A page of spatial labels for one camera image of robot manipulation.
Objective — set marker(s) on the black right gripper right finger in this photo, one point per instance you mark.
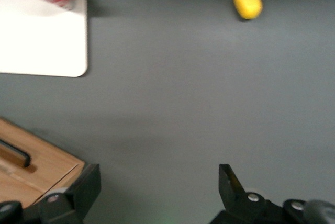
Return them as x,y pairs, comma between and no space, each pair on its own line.
240,200

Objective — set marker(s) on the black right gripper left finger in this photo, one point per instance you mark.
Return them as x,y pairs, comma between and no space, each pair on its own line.
83,195

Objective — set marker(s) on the wooden box lid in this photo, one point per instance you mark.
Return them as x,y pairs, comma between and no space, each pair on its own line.
31,166

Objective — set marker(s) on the yellow lemon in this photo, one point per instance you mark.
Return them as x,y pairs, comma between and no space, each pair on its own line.
247,1

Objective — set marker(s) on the white rectangular tray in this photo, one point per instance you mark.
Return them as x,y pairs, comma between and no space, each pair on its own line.
39,30

